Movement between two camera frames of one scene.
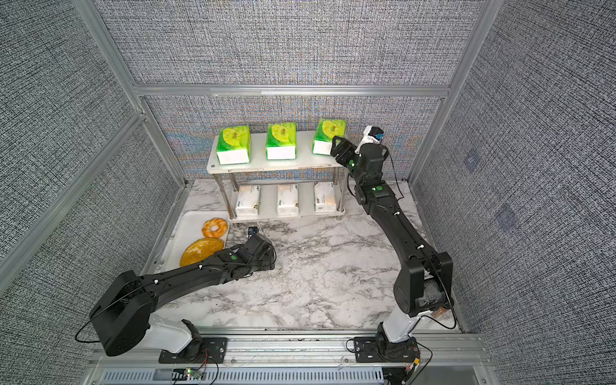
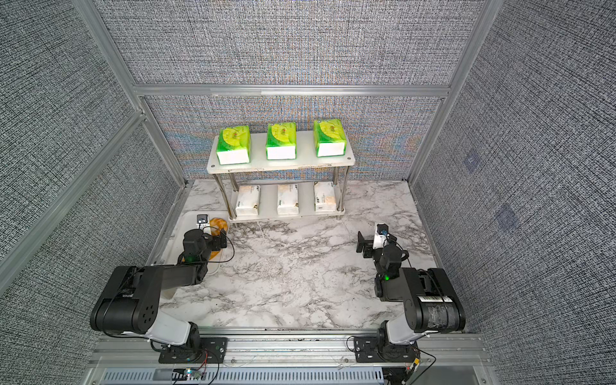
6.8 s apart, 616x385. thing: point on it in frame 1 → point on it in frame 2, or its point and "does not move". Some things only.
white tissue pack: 248,200 does not move
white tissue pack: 324,196 does not move
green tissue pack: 233,145 does not move
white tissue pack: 288,201 does not move
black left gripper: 269,260 → 215,241
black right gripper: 344,150 → 367,245
